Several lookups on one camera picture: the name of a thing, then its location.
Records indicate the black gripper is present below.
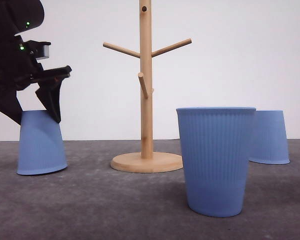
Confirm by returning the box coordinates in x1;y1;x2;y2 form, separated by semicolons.
0;34;72;125

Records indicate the blue ribbed cup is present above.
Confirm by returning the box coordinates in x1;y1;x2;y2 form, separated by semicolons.
176;106;256;218
248;109;290;165
17;110;68;175

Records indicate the blue ribbed cup front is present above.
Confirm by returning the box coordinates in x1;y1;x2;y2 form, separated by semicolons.
176;106;256;218

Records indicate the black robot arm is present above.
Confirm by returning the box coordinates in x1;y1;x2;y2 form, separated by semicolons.
0;0;71;125

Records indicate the wooden cup tree stand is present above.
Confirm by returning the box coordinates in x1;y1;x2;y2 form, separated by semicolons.
103;0;192;173

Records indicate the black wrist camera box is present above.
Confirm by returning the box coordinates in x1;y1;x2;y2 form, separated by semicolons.
24;40;51;60

